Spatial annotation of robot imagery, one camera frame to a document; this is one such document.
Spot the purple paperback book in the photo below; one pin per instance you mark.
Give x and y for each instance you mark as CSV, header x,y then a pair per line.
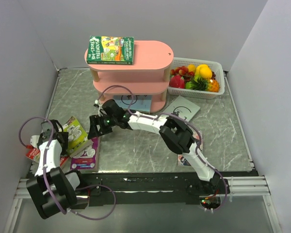
x,y
87,159

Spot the black mounting base plate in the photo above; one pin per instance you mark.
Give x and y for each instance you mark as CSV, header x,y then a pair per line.
x,y
153,188

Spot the lime green paperback book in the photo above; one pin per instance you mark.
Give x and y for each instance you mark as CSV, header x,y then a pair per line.
x,y
77,137

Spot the red Treehouse book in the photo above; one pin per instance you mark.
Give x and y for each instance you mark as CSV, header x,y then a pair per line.
x,y
34,155

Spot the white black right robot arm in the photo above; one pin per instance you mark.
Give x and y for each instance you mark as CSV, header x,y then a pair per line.
x,y
175,132

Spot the toy pineapple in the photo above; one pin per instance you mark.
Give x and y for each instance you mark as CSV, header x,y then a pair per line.
x,y
208,85

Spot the Little Women book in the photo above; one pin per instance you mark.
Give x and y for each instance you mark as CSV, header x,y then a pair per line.
x,y
186,159

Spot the aluminium rail frame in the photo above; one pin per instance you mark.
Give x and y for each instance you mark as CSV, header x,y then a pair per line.
x,y
239,186

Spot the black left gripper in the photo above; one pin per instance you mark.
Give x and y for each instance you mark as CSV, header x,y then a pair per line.
x,y
65,137

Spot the green Treehouse book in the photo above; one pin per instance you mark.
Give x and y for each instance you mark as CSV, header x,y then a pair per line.
x,y
110,50

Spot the grey white book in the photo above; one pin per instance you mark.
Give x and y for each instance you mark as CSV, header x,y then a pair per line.
x,y
182,108

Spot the pink toy dragon fruit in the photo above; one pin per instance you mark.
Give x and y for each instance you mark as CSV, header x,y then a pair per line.
x,y
177,82

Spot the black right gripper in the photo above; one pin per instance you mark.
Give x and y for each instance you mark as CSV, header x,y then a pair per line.
x,y
94,120

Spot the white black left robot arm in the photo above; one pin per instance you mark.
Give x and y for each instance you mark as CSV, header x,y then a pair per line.
x,y
52,191

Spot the red toy cherries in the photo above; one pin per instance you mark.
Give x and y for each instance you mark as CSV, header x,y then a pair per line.
x,y
182,71

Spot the light blue book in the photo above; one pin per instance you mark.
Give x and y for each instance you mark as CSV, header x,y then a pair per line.
x,y
141,103

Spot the small yellow toy fruit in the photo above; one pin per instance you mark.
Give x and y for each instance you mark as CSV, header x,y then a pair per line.
x,y
191,68

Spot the pink three-tier shelf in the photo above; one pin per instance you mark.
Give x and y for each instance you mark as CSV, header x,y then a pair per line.
x,y
149,74

